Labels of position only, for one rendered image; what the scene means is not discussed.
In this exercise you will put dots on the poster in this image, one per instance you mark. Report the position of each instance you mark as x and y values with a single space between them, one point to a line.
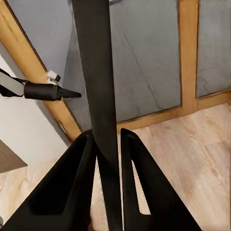
92 19

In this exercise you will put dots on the door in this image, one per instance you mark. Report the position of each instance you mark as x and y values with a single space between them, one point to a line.
170 57

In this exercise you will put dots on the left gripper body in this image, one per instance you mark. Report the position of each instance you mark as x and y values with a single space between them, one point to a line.
47 92

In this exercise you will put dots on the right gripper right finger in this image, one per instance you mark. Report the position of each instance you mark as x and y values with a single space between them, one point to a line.
168 212

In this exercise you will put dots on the cabinet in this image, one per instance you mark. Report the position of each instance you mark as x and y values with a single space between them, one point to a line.
8 159

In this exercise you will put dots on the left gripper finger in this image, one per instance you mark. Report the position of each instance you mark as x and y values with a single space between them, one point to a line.
67 94

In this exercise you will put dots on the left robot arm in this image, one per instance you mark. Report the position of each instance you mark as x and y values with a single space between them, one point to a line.
11 86

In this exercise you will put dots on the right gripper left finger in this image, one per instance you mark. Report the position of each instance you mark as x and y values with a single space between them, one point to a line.
62 199

